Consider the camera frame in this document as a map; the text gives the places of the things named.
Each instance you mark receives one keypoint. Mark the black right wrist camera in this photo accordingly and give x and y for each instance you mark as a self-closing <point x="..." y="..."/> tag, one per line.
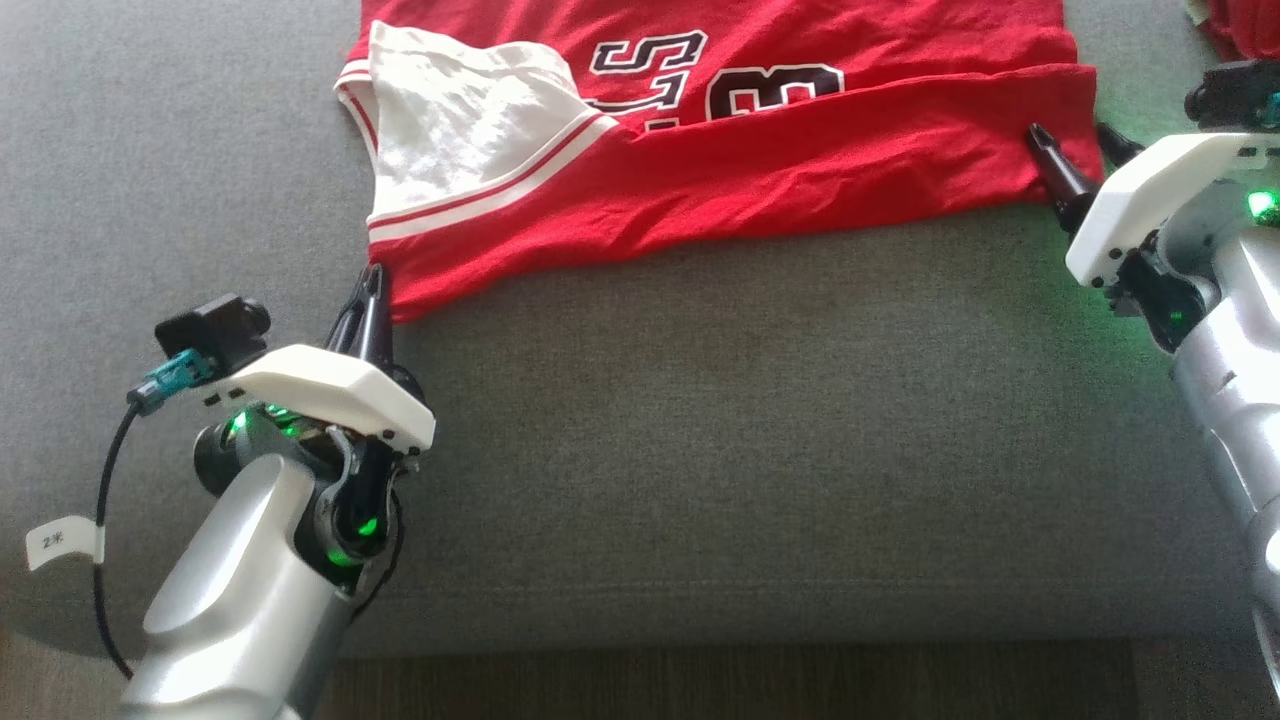
<point x="1235" y="95"/>

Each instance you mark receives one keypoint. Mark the grey sofa seat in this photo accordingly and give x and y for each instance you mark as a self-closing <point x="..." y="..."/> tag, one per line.
<point x="700" y="450"/>

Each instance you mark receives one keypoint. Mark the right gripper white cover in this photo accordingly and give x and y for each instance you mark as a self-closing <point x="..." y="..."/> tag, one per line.
<point x="1150" y="190"/>

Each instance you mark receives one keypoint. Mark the red basketball jersey white trim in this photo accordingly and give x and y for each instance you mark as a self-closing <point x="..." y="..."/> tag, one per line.
<point x="800" y="170"/>

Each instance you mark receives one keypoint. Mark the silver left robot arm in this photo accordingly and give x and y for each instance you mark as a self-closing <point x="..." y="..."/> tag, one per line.
<point x="230" y="600"/>

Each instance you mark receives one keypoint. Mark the red Bulls basketball shorts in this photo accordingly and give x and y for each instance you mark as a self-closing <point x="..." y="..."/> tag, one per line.
<point x="1250" y="25"/>

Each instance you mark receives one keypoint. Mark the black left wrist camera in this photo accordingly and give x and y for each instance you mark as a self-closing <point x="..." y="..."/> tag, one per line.
<point x="215" y="330"/>

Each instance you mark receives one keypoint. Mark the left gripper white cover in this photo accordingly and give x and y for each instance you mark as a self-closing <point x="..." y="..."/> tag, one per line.
<point x="330" y="395"/>

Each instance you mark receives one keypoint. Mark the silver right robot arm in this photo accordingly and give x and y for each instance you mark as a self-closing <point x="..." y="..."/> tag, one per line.
<point x="1240" y="400"/>

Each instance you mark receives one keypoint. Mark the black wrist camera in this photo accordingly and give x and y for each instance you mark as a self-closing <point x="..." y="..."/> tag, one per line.
<point x="1235" y="95"/>
<point x="215" y="330"/>

